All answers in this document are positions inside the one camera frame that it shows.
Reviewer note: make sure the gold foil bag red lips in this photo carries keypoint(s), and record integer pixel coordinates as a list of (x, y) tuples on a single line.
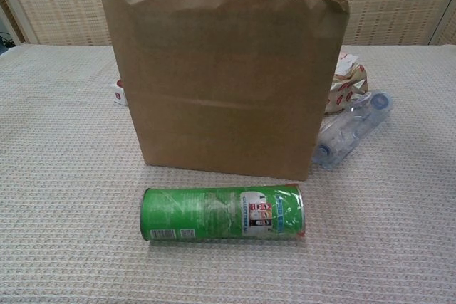
[(347, 87)]

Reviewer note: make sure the clear plastic water bottle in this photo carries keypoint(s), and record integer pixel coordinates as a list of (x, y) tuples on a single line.
[(352, 129)]

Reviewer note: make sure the green chips can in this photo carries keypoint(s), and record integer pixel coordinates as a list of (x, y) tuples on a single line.
[(199, 211)]

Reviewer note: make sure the pink white wet wipes pack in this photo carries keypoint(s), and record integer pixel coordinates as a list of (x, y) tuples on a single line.
[(347, 62)]

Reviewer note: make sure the brown paper bag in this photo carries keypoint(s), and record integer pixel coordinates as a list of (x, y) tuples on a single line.
[(221, 87)]

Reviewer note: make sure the red white toothpaste box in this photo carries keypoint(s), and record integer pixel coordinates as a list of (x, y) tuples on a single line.
[(118, 95)]

